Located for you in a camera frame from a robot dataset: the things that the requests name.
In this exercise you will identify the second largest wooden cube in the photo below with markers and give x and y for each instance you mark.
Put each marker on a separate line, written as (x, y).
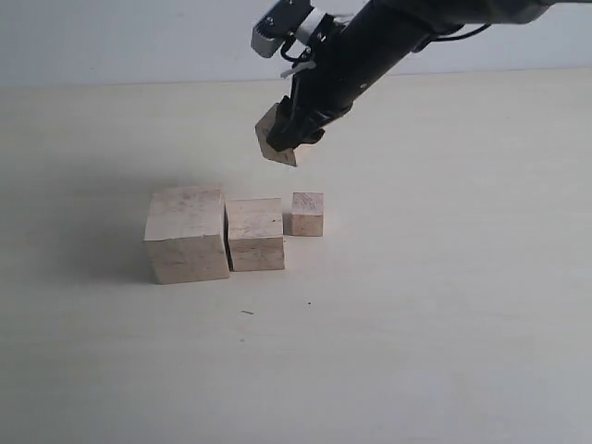
(255, 234)

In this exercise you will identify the smallest wooden cube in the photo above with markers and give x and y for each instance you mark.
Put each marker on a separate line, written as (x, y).
(307, 214)

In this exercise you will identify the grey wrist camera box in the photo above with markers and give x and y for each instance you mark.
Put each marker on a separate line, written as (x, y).
(285, 20)

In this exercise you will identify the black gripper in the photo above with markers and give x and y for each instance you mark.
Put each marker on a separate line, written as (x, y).
(347, 63)

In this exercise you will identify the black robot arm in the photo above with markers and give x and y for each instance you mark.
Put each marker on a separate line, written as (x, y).
(443, 20)

